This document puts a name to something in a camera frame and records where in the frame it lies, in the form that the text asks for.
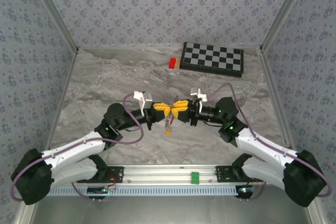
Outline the grey and red cable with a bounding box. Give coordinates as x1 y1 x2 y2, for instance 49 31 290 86
163 113 176 130

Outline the black and white chessboard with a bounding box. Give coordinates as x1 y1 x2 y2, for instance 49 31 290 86
179 41 244 78

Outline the left circuit board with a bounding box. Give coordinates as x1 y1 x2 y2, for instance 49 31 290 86
87 186 110 196

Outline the circuit board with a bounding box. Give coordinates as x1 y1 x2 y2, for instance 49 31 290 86
236 185 255 196
87 186 110 196

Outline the right circuit board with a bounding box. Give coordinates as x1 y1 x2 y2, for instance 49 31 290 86
236 185 255 196

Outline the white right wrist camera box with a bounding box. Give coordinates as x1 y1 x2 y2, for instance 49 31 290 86
190 87 208 103

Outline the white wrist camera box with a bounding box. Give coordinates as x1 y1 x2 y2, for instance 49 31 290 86
190 87 208 103
133 90 153 116

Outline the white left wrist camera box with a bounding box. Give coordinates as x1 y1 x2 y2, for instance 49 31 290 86
133 90 153 116

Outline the aluminium table side rail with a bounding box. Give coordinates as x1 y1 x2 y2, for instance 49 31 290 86
43 48 79 154
257 47 300 154

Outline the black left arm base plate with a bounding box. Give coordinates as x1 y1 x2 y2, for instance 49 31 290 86
76 165 124 184

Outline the thin red wire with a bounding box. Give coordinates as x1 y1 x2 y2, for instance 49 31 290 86
106 173 118 191
248 174 260 191

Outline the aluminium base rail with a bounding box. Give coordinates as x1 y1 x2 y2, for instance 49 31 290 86
76 164 279 185

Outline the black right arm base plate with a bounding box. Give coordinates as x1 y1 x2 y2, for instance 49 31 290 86
215 165 265 183

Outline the pale blue slotted cable duct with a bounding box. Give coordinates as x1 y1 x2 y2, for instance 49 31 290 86
48 185 238 197

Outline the aluminium frame post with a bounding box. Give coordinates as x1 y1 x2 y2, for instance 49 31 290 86
26 0 80 53
259 0 313 53

